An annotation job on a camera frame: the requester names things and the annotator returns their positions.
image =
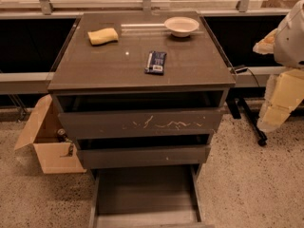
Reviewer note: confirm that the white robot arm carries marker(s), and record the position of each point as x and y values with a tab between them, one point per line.
289	40

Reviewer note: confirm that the dark object in box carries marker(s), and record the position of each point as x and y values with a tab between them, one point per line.
62	137

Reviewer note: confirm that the grey top drawer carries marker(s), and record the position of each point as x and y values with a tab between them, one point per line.
117	115

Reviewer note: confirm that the blue rxbar blueberry bar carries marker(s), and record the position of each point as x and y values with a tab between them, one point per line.
155	63

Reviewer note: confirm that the white bowl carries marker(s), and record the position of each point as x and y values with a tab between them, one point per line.
181	26

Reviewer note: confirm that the open cardboard box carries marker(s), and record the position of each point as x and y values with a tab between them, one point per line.
40	132

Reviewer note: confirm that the dark grey drawer cabinet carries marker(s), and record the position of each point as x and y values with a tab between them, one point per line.
193	63

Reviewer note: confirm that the black wheeled stand leg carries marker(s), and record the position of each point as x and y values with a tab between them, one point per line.
234	104

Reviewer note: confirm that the yellow sponge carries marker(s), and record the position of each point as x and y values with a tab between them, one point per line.
102	36

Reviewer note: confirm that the grey middle drawer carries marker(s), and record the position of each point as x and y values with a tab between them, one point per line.
144	151

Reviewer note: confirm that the grey open bottom drawer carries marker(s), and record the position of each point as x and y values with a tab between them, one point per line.
147	197

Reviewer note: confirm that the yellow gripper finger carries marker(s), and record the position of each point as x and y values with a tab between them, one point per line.
284	93
266	45

